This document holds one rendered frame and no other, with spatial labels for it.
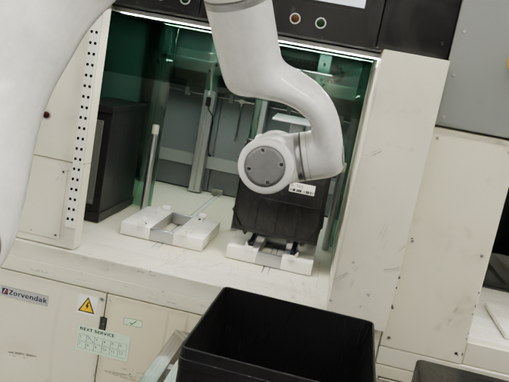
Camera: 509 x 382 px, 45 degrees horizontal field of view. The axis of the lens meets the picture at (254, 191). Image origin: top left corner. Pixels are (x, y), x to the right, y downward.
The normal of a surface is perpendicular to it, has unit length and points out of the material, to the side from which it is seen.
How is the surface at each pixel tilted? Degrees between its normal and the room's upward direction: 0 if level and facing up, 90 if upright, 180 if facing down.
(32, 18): 78
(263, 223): 94
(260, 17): 95
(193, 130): 90
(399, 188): 90
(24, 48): 82
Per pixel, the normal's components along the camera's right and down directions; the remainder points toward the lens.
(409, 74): -0.15, 0.17
